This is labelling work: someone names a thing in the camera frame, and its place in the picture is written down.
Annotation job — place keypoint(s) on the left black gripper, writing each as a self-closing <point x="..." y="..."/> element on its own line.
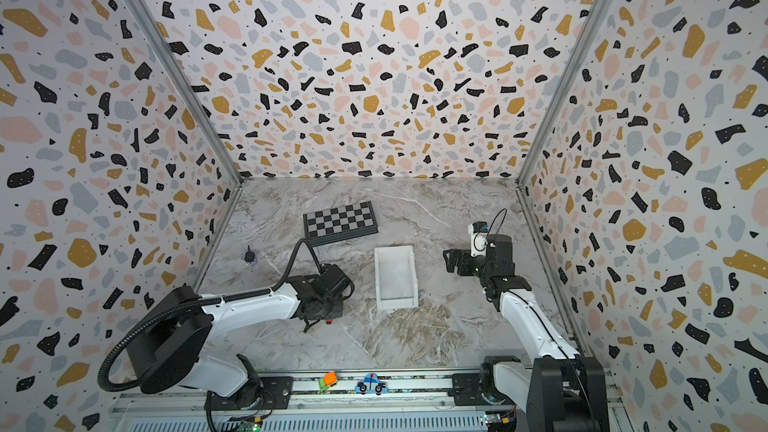
<point x="339" y="313"/>

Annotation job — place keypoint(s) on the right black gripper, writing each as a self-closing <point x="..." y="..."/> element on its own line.
<point x="467" y="262"/>

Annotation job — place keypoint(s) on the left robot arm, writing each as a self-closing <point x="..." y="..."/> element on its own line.
<point x="171" y="345"/>

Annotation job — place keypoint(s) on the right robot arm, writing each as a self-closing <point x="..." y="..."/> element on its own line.
<point x="557" y="388"/>

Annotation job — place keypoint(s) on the white plastic bin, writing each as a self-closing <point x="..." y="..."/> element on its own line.
<point x="396" y="279"/>

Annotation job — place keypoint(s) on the black white chessboard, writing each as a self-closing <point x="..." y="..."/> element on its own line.
<point x="339" y="224"/>

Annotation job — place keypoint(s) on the small dark floor object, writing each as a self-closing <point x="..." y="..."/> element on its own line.
<point x="249" y="256"/>

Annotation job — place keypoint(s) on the orange green toy block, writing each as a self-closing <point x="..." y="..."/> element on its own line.
<point x="327" y="381"/>

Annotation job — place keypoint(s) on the blue toy car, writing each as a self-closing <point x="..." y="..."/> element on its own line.
<point x="371" y="384"/>

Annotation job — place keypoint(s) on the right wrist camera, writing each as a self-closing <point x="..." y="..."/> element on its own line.
<point x="478" y="238"/>

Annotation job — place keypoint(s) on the aluminium front rail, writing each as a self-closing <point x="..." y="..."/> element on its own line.
<point x="441" y="399"/>

